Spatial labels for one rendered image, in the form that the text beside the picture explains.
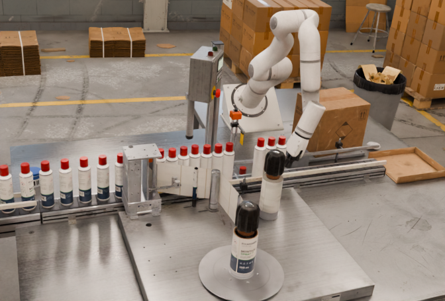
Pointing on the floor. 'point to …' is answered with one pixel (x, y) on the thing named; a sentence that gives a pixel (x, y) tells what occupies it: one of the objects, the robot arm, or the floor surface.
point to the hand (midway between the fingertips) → (288, 163)
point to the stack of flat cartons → (19, 53)
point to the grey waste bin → (380, 105)
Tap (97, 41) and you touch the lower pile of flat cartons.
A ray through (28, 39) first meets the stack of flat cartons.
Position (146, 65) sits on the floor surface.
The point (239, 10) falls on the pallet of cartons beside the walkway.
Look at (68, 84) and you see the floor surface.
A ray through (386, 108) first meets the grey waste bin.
